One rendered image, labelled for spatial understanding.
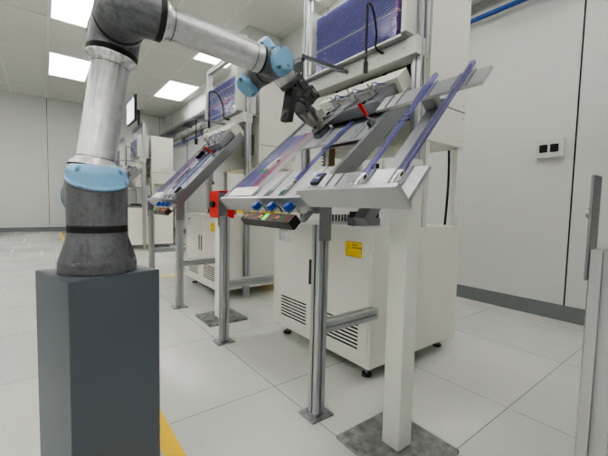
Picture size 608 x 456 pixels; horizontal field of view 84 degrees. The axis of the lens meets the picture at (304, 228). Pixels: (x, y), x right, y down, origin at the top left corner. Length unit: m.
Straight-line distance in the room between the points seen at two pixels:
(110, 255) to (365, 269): 0.90
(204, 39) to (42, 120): 8.94
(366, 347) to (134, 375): 0.87
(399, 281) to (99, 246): 0.74
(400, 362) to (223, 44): 0.97
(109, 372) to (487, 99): 2.84
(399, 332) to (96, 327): 0.74
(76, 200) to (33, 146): 8.93
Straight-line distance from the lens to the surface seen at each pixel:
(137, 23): 0.95
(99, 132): 0.97
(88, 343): 0.81
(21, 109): 9.87
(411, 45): 1.57
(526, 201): 2.80
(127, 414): 0.91
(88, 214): 0.81
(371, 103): 1.46
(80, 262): 0.82
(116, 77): 1.01
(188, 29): 0.97
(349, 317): 1.23
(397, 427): 1.14
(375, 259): 1.34
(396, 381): 1.08
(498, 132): 2.93
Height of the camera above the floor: 0.70
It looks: 4 degrees down
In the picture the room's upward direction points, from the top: 1 degrees clockwise
